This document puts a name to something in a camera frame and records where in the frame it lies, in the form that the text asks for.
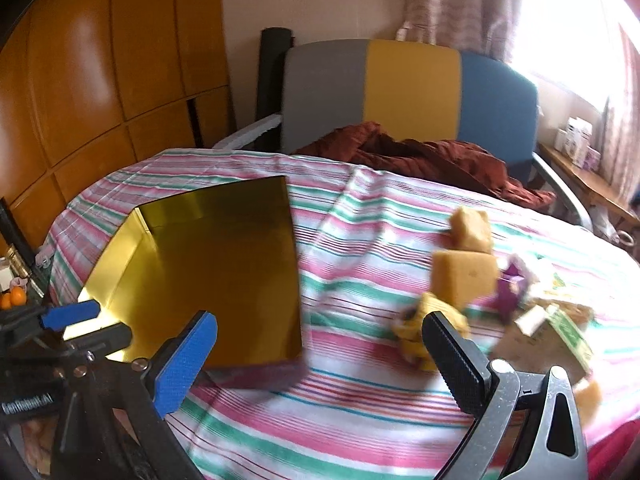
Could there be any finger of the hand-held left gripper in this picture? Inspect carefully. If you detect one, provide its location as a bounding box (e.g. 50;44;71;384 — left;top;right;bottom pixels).
62;322;133;363
0;299;101;333

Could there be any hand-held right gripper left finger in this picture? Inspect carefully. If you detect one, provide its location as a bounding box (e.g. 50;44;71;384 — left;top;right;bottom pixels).
50;310;218;480

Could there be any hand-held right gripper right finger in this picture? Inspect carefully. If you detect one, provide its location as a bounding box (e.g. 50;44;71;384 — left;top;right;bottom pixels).
421;311;591;480

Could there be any purple packet with label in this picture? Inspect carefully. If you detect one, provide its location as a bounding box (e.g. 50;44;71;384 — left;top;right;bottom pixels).
492;260;531;323

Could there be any gold box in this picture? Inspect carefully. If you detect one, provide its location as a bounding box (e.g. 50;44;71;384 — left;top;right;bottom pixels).
75;175;306;366

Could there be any black bottle with gold band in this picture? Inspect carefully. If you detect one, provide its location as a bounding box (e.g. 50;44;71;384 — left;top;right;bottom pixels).
0;200;36;283

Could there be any striped tablecloth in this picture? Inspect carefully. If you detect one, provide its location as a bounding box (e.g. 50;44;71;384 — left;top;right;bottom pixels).
42;147;640;480

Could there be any reddish brown cloth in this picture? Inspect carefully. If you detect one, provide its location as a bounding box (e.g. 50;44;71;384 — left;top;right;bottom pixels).
290;121;558;211

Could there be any wooden side table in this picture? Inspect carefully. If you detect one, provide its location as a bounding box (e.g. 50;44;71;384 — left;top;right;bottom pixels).
537;142;640;231

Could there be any wooden wardrobe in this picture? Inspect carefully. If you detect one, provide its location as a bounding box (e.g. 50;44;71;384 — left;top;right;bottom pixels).
0;0;238;261

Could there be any grey yellow blue chair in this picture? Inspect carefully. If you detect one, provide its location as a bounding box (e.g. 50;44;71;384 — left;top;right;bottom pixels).
212;39;596;233

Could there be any patterned curtain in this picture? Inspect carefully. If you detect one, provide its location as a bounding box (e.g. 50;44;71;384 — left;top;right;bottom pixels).
400;0;526;63
600;25;640;211

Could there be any black rolled mat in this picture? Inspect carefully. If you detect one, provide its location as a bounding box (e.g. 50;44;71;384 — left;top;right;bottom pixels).
254;27;292;133

